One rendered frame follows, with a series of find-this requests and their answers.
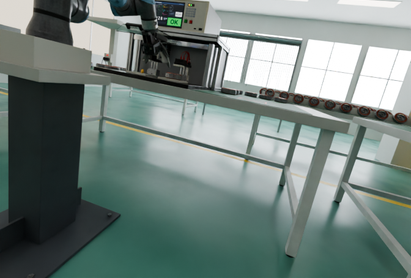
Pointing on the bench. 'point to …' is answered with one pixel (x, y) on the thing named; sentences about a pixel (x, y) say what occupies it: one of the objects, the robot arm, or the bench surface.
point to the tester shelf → (196, 37)
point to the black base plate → (153, 79)
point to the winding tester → (196, 16)
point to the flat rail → (178, 43)
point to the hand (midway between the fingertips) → (158, 65)
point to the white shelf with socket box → (110, 37)
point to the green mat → (256, 100)
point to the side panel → (221, 70)
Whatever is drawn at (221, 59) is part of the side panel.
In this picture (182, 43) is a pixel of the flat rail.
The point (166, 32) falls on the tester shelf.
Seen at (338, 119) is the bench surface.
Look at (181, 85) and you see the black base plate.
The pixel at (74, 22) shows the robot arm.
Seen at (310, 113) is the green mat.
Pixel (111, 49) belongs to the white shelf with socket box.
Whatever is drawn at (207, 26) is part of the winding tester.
